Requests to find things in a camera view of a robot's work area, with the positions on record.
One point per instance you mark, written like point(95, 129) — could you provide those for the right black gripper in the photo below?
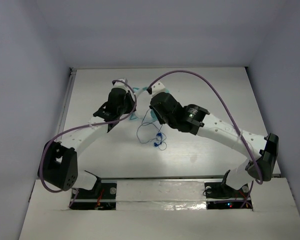
point(160, 119)

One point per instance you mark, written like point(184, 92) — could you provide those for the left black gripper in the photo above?
point(106, 114)

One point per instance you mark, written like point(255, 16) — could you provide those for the teal cat ear headphones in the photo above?
point(143, 111)

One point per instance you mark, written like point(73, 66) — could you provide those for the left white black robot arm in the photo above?
point(58, 170)

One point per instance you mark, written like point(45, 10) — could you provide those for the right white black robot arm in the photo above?
point(261, 151)

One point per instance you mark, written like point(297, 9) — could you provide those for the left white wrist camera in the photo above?
point(121, 84)

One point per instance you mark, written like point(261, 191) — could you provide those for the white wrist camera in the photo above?
point(156, 88)
point(121, 84)

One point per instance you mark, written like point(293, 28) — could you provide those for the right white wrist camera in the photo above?
point(156, 88)

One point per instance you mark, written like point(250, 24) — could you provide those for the left aluminium side rail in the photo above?
point(66, 101)

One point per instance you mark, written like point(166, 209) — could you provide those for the aluminium rail with foam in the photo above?
point(172, 194)

